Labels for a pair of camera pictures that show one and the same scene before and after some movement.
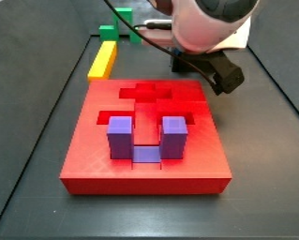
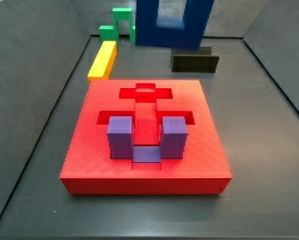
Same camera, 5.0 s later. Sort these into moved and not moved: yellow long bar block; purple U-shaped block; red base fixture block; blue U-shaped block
Moved: blue U-shaped block
Not moved: yellow long bar block; purple U-shaped block; red base fixture block
